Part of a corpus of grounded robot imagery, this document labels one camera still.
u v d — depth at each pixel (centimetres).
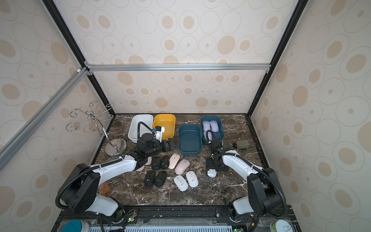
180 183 82
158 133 77
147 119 113
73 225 64
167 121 115
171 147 73
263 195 43
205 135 103
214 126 109
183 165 89
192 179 83
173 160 92
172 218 73
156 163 90
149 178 84
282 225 66
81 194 43
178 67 93
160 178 84
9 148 51
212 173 87
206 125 110
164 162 89
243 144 98
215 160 65
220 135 103
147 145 66
